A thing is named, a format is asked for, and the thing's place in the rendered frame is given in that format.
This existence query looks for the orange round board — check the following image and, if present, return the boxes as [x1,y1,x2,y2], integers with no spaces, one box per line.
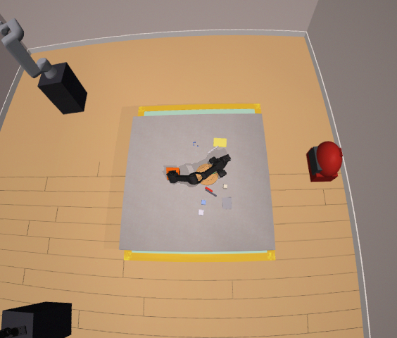
[196,163,218,185]

